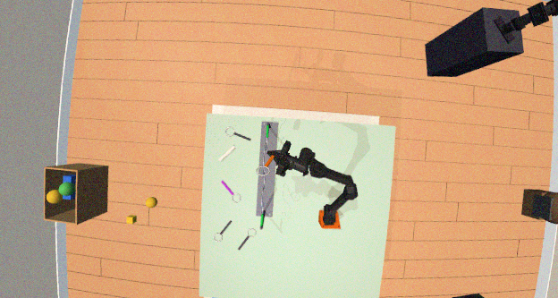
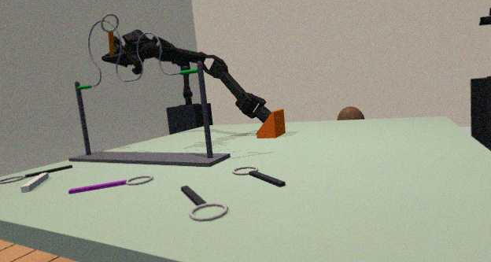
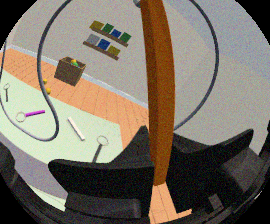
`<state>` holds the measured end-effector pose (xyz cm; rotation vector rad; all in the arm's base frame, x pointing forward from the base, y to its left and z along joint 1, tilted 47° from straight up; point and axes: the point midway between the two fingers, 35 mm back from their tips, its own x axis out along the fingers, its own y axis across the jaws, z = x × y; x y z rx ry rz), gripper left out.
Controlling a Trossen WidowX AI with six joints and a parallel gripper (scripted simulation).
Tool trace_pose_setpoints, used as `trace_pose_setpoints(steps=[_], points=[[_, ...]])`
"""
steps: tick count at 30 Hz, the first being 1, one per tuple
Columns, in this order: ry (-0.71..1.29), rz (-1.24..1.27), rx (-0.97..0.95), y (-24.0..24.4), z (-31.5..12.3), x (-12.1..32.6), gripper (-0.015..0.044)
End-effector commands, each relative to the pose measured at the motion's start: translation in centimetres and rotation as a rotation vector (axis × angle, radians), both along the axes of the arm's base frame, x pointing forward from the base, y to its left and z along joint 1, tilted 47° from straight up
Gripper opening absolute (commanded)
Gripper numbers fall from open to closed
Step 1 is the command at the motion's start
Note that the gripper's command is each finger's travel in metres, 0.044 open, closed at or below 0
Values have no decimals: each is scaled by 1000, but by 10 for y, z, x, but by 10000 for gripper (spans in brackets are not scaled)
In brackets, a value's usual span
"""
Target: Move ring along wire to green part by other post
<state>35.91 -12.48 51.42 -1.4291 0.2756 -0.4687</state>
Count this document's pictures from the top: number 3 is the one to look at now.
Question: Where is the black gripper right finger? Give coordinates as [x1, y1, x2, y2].
[164, 128, 253, 213]

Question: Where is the orange handle with grey loop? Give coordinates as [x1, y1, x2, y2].
[134, 0, 176, 186]

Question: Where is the grey wire loop frame on two posts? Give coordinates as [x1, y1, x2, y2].
[0, 0, 219, 198]

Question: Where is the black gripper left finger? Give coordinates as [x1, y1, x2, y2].
[49, 125, 155, 217]

